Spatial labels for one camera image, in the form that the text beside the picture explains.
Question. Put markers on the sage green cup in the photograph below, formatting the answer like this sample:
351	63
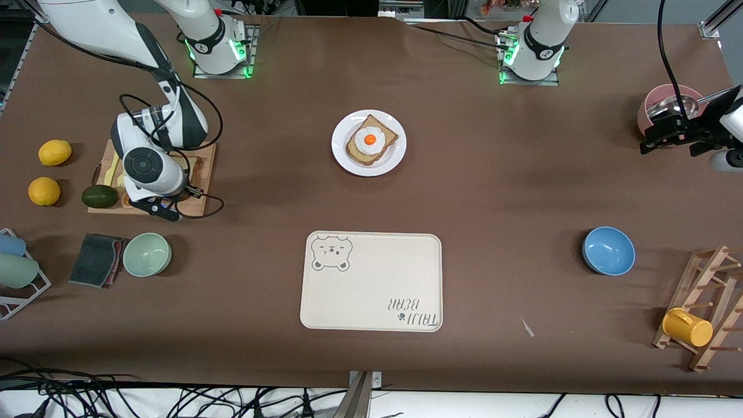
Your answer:
17	271

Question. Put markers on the wooden mug rack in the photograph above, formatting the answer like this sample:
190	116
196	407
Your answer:
680	290

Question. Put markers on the white paper scrap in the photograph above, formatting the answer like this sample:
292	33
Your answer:
527	328

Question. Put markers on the pink folded cloth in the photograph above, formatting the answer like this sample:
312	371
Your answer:
119	261

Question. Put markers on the blue bowl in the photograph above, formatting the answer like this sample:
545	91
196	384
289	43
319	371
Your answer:
608	251

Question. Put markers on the aluminium frame profile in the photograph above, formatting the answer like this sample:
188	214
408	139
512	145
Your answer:
26	46
711	26

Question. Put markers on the mint green bowl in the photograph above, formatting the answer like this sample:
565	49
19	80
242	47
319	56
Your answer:
147	254

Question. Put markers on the white round plate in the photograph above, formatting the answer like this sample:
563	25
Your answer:
395	159

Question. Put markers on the metal scoop spoon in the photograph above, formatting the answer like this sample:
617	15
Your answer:
676	106

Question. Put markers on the yellow lemon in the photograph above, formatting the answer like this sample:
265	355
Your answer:
43	191
55	152

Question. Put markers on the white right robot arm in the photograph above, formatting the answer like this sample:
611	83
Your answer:
87	23

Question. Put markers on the dark green avocado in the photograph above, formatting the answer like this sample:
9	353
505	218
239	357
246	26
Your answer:
98	196

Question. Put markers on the light blue cup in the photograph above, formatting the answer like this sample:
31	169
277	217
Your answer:
11	245

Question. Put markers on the yellow plastic knife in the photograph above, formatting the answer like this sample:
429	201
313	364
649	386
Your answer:
111	171

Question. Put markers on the pink bowl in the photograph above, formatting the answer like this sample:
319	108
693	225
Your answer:
645	116

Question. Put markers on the bamboo cutting board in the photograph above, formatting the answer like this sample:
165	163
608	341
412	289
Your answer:
206	152

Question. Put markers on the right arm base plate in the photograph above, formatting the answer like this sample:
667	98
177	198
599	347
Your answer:
203	74

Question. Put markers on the cream bear print tray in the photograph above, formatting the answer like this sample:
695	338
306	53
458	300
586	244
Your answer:
371	284

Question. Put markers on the yellow plastic fork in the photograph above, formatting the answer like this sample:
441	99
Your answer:
121	183

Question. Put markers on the yellow mug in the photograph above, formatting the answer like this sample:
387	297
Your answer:
691	330

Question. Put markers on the metal table edge bracket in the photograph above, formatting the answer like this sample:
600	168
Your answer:
360	400

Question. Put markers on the dark grey folded cloth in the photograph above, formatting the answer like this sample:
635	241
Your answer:
93	258

